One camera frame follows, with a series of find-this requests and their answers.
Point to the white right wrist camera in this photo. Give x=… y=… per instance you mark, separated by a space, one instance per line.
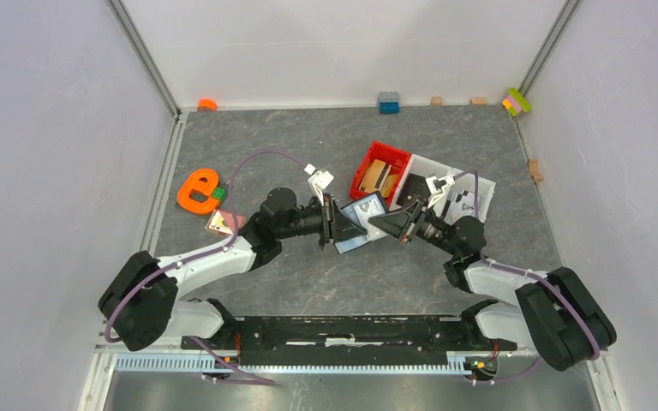
x=438 y=188

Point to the stack of gold credit cards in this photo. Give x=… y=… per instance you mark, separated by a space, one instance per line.
x=379 y=177

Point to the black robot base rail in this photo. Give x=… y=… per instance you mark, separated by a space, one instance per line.
x=415 y=340

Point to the pink wooden block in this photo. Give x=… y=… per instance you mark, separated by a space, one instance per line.
x=224 y=222

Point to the red plastic bin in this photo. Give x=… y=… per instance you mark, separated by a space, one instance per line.
x=397 y=158

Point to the blue grey lego block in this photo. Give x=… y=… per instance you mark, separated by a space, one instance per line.
x=388 y=102

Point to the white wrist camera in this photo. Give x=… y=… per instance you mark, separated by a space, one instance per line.
x=318 y=180
x=438 y=188

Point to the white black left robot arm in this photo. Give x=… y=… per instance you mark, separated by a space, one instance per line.
x=144 y=301

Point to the green lego brick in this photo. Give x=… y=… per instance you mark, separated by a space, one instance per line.
x=219 y=194

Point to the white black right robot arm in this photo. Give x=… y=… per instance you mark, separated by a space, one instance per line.
x=551 y=312

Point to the orange letter toy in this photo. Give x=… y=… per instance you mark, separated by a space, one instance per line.
x=196 y=194

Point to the orange round toy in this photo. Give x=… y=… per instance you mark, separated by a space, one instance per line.
x=206 y=104

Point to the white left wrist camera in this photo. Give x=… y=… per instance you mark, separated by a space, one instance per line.
x=318 y=180

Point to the white VIP credit card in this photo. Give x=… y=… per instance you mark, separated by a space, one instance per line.
x=366 y=210

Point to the green pink lego stack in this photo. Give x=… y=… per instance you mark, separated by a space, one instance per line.
x=515 y=103

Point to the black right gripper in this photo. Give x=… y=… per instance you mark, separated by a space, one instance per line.
x=397 y=223

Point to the white plastic bin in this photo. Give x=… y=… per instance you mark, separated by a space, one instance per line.
x=470 y=195
x=412 y=182

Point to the curved wooden arch block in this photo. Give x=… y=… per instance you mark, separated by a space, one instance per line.
x=534 y=171

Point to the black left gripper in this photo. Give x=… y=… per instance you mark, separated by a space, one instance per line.
x=336 y=226

